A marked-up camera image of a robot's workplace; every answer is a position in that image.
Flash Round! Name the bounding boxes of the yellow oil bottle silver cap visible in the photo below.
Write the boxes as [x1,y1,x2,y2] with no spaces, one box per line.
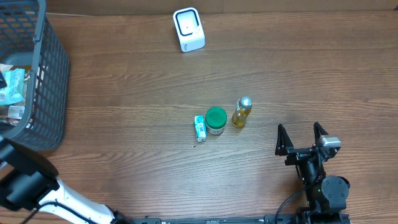
[232,96,252,128]

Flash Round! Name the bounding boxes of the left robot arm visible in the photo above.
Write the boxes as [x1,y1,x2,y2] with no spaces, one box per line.
[1,89,132,223]

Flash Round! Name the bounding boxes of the white green snack package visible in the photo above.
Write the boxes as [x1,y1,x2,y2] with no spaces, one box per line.
[1,64,25,105]

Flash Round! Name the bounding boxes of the green lid white jar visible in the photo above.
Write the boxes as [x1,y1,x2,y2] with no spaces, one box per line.
[205,107,227,135]

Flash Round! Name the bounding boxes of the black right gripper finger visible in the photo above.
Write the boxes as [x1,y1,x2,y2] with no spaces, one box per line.
[313,122,328,146]
[275,124,294,156]

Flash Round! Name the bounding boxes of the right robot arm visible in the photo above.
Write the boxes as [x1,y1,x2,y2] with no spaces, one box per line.
[274,122,351,224]

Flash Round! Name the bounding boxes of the brown labelled food package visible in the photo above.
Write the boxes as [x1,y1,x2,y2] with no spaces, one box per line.
[1,105,25,126]

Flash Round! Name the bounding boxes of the teal tissue pack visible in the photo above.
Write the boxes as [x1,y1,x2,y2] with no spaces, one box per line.
[194,115,207,142]

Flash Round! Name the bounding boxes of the white barcode scanner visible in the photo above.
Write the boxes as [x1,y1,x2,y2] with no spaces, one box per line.
[173,7,205,53]

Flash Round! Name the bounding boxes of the grey plastic mesh basket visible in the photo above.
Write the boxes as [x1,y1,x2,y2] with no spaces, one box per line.
[1,0,70,151]

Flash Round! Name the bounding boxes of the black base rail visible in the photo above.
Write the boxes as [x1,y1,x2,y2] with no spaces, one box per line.
[130,213,352,224]

